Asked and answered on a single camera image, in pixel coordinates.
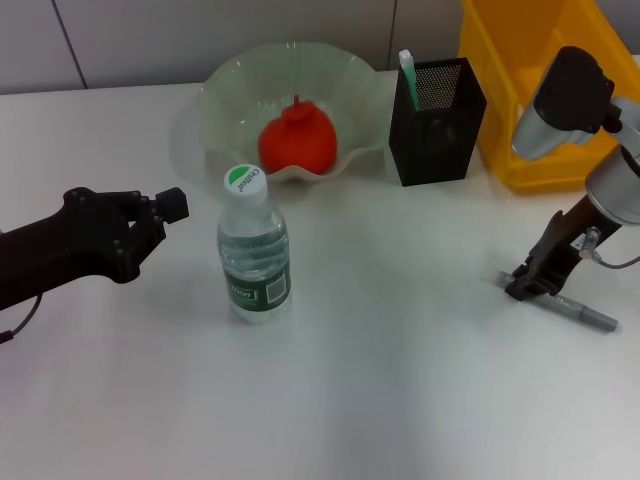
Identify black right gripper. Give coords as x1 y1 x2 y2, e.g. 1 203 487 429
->
504 194 624 302

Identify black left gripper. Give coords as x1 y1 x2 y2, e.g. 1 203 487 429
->
0 187 190 311

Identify grey marker pen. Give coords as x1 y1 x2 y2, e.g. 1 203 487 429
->
482 269 620 334

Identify clear green-label water bottle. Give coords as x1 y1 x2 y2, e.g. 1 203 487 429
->
217 163 293 326

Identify orange fruit with knob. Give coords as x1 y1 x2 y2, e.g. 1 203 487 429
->
258 94 338 176

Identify green pen with white cap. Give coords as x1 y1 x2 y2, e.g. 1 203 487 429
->
398 49 422 112

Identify black mesh pen holder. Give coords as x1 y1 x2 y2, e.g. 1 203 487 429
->
388 56 488 188

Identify pale green wavy fruit bowl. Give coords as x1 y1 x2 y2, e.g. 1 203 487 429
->
199 41 394 185

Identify yellow plastic storage bin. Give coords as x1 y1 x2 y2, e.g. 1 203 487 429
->
457 0 640 195

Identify right gripper cable with plug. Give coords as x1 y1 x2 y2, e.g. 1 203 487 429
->
579 226 640 270

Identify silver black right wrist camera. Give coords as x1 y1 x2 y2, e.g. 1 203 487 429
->
512 46 621 161

